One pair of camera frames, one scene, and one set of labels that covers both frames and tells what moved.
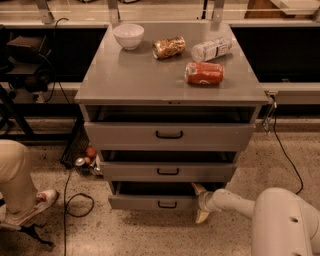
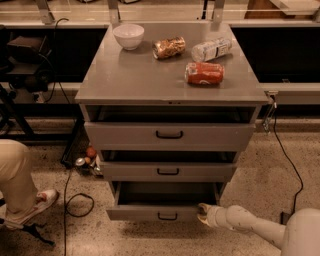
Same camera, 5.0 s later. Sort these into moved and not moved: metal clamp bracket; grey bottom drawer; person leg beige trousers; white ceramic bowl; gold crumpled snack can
Moved: grey bottom drawer
Not moved: gold crumpled snack can; white ceramic bowl; metal clamp bracket; person leg beige trousers
